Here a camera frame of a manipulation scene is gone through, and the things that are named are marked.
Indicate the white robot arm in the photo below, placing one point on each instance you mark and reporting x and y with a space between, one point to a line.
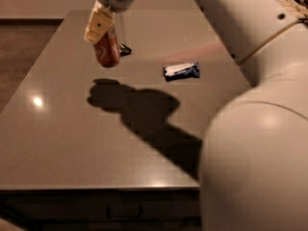
254 161

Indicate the black rxbar chocolate bar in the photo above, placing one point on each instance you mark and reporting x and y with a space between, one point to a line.
125 50

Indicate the dark drawer handle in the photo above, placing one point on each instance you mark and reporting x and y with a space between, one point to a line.
120 212

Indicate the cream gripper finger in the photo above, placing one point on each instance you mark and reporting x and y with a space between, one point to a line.
101 20

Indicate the blue white snack wrapper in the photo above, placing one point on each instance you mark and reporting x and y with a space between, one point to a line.
181 71

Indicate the red coke can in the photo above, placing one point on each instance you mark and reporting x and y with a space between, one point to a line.
107 49

